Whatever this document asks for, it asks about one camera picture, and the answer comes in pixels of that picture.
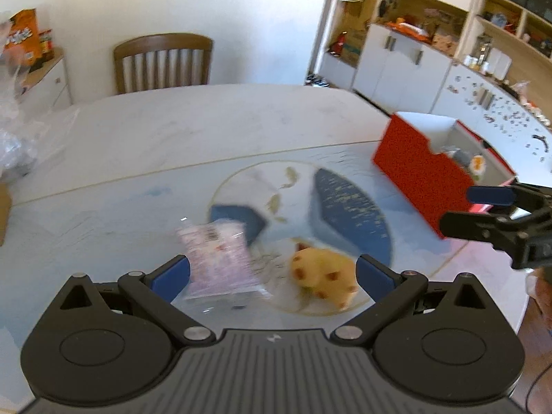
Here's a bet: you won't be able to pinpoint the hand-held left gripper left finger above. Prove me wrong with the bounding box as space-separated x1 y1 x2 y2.
58 254 217 347

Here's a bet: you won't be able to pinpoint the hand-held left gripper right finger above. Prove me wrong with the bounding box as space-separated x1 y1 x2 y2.
331 254 493 348

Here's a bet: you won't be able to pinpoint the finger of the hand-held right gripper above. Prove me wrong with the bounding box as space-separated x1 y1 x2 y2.
439 210 519 247
467 182 552 210

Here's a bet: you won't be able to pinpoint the pink purple snack packet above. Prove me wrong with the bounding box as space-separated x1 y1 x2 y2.
175 218 275 303

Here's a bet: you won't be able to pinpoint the yellow brown-spotted soft toy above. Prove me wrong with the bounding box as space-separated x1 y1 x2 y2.
288 242 361 310

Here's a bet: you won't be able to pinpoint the red cardboard box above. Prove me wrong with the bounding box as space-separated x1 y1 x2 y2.
372 111 519 241

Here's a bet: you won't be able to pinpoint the person's right hand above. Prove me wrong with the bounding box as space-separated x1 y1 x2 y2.
525 267 552 300

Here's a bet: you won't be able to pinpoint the brown cardboard box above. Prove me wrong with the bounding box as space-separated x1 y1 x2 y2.
0 181 13 247

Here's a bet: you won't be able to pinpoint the clear plastic bag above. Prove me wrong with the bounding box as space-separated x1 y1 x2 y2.
0 16 81 183

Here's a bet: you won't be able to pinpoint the brown wooden chair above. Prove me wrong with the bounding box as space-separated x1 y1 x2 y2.
112 32 215 96

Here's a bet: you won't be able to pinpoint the red item on shelf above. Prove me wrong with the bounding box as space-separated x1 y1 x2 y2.
329 31 349 55

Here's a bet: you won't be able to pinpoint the white side cabinet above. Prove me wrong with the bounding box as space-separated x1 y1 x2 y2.
21 49 74 114

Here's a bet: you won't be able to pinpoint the red lidded jars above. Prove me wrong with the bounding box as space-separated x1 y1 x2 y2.
38 28 55 61

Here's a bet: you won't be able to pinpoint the orange snack bag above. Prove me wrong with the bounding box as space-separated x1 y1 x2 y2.
3 8 44 68

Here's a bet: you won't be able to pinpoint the white wall cabinet unit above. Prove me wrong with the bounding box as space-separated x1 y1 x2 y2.
305 0 552 184

